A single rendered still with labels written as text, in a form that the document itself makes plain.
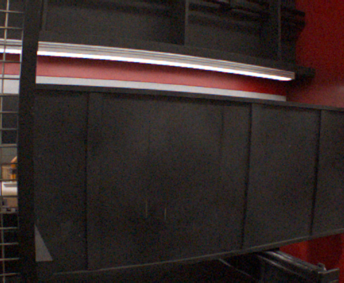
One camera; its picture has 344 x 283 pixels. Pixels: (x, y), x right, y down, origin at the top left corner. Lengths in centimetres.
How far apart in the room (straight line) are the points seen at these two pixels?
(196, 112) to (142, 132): 15
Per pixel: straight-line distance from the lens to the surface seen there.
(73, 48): 114
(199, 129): 98
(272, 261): 126
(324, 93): 165
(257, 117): 107
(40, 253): 68
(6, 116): 131
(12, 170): 266
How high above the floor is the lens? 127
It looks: 3 degrees down
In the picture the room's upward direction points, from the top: 2 degrees clockwise
